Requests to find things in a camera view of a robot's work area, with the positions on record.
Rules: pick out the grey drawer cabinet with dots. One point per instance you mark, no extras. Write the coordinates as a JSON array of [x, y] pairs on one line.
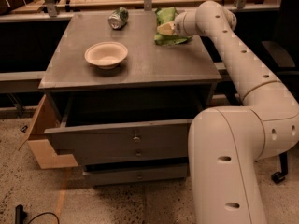
[[147, 67]]

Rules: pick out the green rice chip bag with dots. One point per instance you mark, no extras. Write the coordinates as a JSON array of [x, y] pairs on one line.
[[164, 15]]

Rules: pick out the grey drawer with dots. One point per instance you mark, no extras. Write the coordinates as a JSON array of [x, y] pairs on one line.
[[135, 175], [155, 122], [101, 155]]

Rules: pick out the middle grey drawer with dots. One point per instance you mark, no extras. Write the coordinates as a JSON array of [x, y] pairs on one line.
[[101, 155]]

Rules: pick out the black cable plug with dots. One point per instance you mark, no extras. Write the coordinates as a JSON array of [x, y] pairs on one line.
[[21, 215]]

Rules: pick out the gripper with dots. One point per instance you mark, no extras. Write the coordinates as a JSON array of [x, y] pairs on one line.
[[179, 24]]

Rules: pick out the white paper bowl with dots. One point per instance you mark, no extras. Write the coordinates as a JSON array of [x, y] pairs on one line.
[[106, 55]]

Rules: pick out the top grey drawer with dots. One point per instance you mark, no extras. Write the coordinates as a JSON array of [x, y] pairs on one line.
[[155, 122]]

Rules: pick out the black office chair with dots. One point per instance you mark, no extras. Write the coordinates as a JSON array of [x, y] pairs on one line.
[[283, 48]]

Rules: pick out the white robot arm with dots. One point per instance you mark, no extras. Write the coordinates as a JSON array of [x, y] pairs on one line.
[[225, 141]]

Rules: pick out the cardboard box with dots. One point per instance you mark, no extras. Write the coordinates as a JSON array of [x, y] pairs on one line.
[[45, 155]]

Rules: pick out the bottom grey drawer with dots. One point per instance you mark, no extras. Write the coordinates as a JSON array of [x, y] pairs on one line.
[[135, 175]]

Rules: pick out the crushed green soda can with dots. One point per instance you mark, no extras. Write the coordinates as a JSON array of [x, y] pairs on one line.
[[118, 18]]

